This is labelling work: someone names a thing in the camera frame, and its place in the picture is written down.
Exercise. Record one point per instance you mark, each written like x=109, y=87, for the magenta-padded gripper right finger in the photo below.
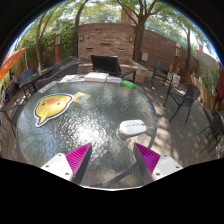
x=165, y=164

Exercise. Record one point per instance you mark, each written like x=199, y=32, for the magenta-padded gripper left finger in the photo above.
x=60, y=163

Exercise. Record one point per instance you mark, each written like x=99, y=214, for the white computer mouse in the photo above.
x=132, y=128

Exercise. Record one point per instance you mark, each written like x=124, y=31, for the yellow bird-shaped mouse pad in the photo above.
x=53, y=107

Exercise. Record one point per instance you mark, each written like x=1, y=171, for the black metal mesh chair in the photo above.
x=15, y=115
x=216, y=128
x=186, y=95

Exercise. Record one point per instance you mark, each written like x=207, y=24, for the small yellow card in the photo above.
x=81, y=97

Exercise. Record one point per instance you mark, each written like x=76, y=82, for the white license plate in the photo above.
x=49, y=86

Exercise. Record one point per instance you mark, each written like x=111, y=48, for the wooden slat fence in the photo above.
x=203, y=90

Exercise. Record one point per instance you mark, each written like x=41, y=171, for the white bag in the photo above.
x=175, y=79

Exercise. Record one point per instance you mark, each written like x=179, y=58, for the colourful printed leaflet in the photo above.
x=71, y=78

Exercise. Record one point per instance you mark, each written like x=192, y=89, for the green plastic bottle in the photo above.
x=128, y=84

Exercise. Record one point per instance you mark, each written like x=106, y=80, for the dark round table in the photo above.
x=35, y=77

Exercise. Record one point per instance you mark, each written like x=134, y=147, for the dark wicker chair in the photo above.
x=65, y=70

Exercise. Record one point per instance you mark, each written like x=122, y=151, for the white flat box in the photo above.
x=96, y=77

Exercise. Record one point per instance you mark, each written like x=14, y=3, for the dark red closed umbrella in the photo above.
x=220, y=86

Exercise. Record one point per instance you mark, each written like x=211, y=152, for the person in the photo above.
x=14, y=80

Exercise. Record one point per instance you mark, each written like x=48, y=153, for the blue chair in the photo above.
x=26, y=74

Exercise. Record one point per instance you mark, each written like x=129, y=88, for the clear plastic bottle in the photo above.
x=39, y=70

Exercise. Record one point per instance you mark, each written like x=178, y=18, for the thin white book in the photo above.
x=114, y=79

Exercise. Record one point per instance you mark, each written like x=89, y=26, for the black slatted armchair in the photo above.
x=104, y=63

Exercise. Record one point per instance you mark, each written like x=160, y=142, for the orange canopy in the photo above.
x=10, y=61

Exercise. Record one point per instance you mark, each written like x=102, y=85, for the large brown-trunk tree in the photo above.
x=138, y=43

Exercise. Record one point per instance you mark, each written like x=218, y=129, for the grey wall box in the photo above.
x=144, y=56

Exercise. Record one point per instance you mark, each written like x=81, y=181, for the black wall lamp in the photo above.
x=81, y=38
x=131, y=38

